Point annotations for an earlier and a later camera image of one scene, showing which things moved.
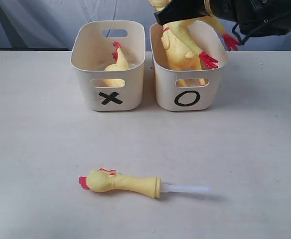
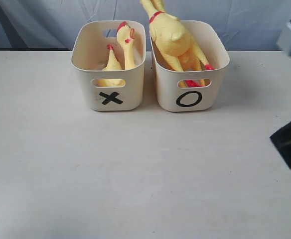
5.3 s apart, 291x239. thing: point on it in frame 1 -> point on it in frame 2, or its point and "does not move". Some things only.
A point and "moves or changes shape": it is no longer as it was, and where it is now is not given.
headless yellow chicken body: x=122 y=64 moves or changes shape
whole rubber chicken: x=216 y=21 -> x=174 y=40
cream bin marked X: x=92 y=53 does not move
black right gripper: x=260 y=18 -> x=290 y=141
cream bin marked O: x=185 y=90 does not move
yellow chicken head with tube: x=105 y=179 -> x=125 y=36
